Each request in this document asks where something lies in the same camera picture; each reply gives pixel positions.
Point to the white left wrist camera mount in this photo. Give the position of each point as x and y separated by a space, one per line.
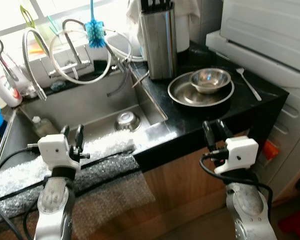
52 150

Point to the white red pump soap bottle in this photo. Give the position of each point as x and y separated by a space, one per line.
5 92

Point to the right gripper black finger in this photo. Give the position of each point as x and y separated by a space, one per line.
209 135
224 131

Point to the blue bottle brush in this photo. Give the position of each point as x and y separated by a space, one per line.
95 32

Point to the white appliance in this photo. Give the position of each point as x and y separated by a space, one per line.
260 30

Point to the chrome gooseneck faucet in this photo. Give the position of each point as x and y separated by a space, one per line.
76 55

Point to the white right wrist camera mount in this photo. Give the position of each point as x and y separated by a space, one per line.
240 152

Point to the green scrub sponge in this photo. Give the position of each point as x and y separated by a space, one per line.
57 85

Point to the white round container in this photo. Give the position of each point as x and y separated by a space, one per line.
182 36

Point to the wooden base cabinet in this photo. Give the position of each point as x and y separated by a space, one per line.
185 185

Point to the medium steel bowl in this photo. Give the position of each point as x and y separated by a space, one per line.
210 82

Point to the clear bubble wrap sheet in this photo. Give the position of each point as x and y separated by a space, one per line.
100 167

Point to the small orange object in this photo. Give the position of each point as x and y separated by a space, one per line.
271 150

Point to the red plastic stool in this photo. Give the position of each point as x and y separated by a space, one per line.
295 222

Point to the green plastic utensil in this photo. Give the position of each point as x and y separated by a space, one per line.
26 15

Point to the stainless steel sink basin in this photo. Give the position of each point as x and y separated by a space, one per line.
85 107

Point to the small upturned steel bowl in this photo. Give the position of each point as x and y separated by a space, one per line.
127 121

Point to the small steel cup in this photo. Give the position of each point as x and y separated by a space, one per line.
29 92

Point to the clear plastic bottle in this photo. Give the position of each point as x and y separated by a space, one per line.
45 129

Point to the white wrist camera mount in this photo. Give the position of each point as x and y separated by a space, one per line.
52 150
240 152

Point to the flexible steel spring faucet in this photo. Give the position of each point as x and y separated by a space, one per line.
31 70

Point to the steel knife block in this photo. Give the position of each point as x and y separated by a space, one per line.
159 45

